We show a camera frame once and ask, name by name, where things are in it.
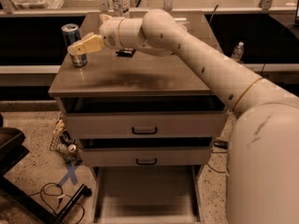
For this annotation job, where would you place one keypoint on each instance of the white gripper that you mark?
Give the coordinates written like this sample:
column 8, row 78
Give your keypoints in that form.
column 109, row 34

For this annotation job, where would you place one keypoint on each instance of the redbull can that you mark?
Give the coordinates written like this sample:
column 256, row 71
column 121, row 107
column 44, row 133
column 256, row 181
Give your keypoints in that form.
column 71, row 35

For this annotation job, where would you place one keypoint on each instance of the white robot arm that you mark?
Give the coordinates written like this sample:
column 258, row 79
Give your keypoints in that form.
column 263, row 152

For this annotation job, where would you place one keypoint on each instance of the top drawer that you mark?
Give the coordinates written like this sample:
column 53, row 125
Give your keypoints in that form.
column 141, row 116

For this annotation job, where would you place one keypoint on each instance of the drawer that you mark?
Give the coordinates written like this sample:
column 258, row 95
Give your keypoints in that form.
column 146, row 195
column 141, row 116
column 147, row 151

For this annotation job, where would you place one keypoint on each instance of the grey drawer cabinet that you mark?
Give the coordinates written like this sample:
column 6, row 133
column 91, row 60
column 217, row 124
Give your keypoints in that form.
column 107, row 75

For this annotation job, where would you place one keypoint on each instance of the middle drawer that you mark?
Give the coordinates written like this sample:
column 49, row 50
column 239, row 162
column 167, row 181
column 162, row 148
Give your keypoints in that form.
column 147, row 151

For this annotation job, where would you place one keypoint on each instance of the bottom drawer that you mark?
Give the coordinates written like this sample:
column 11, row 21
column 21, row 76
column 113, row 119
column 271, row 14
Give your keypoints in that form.
column 146, row 195

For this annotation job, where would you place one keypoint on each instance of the dark snack bar wrapper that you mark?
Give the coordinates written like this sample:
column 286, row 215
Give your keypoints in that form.
column 125, row 52

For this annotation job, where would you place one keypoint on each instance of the clear plastic bottle on cabinet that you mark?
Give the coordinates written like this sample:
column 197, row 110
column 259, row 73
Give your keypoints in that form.
column 121, row 7

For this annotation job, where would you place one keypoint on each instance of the blue tape cross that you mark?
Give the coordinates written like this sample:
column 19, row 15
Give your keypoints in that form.
column 71, row 167

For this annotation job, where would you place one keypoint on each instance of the black stand on left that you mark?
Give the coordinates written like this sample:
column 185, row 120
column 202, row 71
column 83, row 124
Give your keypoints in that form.
column 39, row 173

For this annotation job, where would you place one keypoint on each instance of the small water bottle on ledge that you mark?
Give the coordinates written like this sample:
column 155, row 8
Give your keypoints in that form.
column 238, row 52

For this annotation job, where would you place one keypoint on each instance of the black power adapter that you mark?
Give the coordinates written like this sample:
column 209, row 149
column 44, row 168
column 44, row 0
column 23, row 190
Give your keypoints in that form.
column 221, row 144

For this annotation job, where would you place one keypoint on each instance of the wire basket with cans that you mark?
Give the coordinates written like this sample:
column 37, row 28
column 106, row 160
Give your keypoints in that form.
column 63, row 144

